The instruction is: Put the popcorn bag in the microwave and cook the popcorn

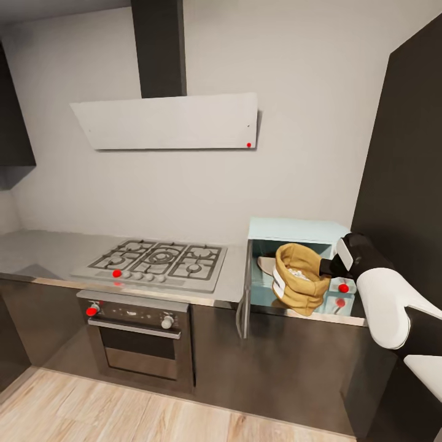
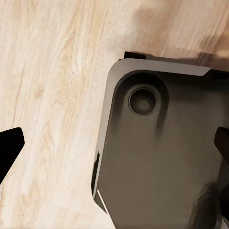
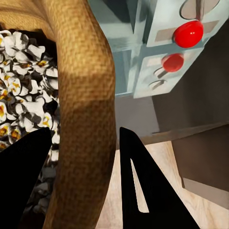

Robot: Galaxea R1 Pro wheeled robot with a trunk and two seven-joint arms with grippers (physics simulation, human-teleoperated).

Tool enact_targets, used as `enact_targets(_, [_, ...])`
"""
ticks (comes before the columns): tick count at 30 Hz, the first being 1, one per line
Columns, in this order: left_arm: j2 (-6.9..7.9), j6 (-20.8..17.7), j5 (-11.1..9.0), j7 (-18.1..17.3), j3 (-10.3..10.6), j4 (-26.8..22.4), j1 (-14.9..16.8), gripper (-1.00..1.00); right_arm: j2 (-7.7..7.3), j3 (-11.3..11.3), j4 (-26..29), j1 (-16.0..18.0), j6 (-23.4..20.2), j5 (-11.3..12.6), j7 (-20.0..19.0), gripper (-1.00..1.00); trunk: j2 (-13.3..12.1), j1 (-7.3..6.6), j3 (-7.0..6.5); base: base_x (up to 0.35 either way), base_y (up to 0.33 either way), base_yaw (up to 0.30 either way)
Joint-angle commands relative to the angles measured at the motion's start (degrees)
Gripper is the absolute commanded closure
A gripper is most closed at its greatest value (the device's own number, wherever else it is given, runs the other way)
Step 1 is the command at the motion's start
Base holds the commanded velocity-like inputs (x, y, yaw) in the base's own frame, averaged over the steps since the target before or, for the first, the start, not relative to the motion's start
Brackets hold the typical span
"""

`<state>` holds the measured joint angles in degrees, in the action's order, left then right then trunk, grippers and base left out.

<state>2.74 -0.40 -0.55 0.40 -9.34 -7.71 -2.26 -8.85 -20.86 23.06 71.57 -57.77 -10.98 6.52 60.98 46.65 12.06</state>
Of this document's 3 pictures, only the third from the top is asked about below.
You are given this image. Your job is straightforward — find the microwave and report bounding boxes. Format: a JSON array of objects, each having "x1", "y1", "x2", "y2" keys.
[{"x1": 88, "y1": 0, "x2": 229, "y2": 49}]

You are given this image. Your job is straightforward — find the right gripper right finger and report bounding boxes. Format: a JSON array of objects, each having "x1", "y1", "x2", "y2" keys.
[{"x1": 119, "y1": 127, "x2": 200, "y2": 229}]

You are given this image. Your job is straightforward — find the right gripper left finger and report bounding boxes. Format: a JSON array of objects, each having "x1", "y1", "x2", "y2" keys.
[{"x1": 0, "y1": 127, "x2": 52, "y2": 229}]

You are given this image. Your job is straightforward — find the popcorn bag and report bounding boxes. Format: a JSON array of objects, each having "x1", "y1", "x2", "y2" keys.
[{"x1": 0, "y1": 0, "x2": 116, "y2": 229}]

